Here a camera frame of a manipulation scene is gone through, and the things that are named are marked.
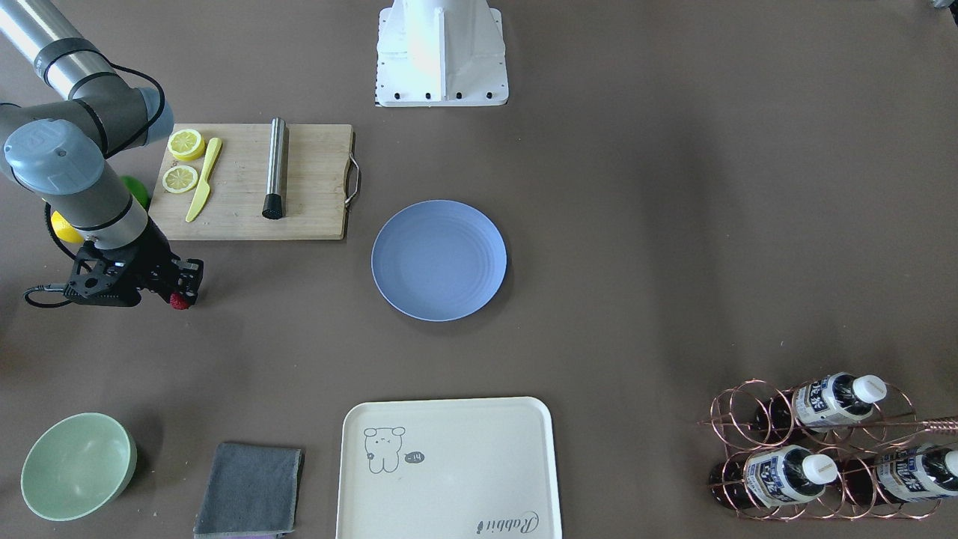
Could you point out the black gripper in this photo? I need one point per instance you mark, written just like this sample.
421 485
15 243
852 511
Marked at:
152 253

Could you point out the red strawberry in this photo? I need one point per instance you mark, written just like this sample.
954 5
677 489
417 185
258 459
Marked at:
178 302

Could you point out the blue round plate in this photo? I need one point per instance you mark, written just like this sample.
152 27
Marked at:
438 260

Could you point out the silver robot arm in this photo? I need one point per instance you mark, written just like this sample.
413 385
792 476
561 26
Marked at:
60 151

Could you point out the yellow plastic knife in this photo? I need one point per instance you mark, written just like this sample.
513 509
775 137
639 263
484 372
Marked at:
203 188

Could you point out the lemon slice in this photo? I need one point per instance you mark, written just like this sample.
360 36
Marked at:
180 179
186 145

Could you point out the green lime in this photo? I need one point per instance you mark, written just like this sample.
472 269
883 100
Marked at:
138 190

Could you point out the steel muddler black tip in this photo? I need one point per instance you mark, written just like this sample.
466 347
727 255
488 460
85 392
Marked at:
273 206

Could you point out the yellow lemon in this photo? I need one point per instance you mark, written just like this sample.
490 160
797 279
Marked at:
63 230

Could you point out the wooden cutting board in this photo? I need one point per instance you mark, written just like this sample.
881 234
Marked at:
315 187

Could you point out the green bowl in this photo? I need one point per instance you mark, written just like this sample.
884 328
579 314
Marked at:
77 466

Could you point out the dark grey folded cloth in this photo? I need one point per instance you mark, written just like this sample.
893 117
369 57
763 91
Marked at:
252 492

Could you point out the cream rabbit tray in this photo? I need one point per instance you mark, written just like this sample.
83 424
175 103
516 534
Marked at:
457 468

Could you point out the dark drink bottle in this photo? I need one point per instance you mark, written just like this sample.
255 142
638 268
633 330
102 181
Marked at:
789 475
837 400
916 474

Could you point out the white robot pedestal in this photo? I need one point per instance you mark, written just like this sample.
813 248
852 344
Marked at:
440 54

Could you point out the copper wire bottle rack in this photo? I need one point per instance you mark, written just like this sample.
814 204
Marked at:
894 426

